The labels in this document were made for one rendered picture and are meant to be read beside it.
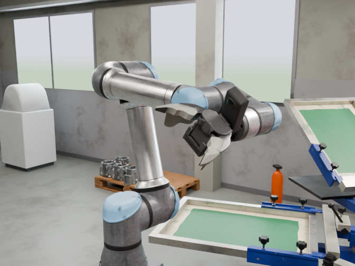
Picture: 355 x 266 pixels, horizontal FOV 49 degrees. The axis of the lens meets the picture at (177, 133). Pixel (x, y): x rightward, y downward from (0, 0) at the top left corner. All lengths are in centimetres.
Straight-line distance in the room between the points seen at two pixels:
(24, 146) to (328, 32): 482
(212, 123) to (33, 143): 614
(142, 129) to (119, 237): 34
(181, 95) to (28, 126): 595
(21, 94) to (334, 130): 513
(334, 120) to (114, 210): 209
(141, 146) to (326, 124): 185
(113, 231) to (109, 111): 564
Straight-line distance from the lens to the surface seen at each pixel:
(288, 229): 219
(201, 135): 81
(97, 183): 578
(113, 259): 121
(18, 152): 692
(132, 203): 116
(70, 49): 735
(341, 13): 498
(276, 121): 97
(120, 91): 107
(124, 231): 117
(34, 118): 680
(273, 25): 516
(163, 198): 125
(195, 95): 86
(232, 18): 540
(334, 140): 277
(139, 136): 123
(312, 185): 296
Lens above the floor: 184
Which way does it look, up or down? 11 degrees down
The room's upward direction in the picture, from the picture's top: straight up
